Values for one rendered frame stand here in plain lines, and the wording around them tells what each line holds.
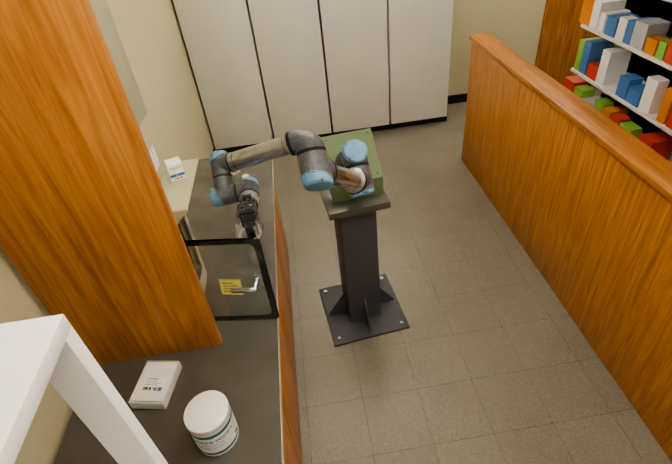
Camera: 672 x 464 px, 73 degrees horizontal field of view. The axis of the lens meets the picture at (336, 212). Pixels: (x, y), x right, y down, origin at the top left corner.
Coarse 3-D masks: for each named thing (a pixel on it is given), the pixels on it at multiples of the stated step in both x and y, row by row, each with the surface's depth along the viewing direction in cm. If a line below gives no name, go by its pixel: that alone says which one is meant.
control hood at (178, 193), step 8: (184, 160) 165; (192, 160) 164; (184, 168) 160; (192, 168) 160; (168, 176) 157; (192, 176) 155; (168, 184) 153; (176, 184) 152; (184, 184) 152; (192, 184) 152; (168, 192) 149; (176, 192) 148; (184, 192) 148; (168, 200) 145; (176, 200) 145; (184, 200) 144; (176, 208) 141; (184, 208) 141; (176, 216) 141
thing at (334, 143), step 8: (368, 128) 233; (328, 136) 231; (336, 136) 231; (344, 136) 231; (352, 136) 232; (360, 136) 232; (368, 136) 233; (328, 144) 230; (336, 144) 230; (344, 144) 231; (368, 144) 232; (328, 152) 229; (336, 152) 229; (368, 152) 231; (376, 152) 232; (368, 160) 230; (376, 160) 231; (376, 168) 230; (376, 176) 229; (376, 184) 232; (336, 192) 229; (344, 192) 230; (376, 192) 235; (336, 200) 232; (344, 200) 233
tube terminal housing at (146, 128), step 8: (144, 120) 148; (144, 128) 147; (152, 128) 155; (144, 136) 146; (152, 136) 154; (160, 152) 160; (160, 160) 158; (160, 168) 157; (160, 176) 156; (184, 216) 177; (184, 224) 182; (184, 232) 183
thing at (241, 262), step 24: (192, 240) 147; (216, 240) 146; (240, 240) 145; (216, 264) 152; (240, 264) 152; (264, 264) 151; (216, 288) 160; (264, 288) 159; (216, 312) 168; (240, 312) 167; (264, 312) 167
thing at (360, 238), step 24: (360, 216) 238; (336, 240) 269; (360, 240) 248; (360, 264) 258; (336, 288) 310; (360, 288) 270; (384, 288) 306; (336, 312) 292; (360, 312) 283; (384, 312) 290; (336, 336) 279; (360, 336) 277
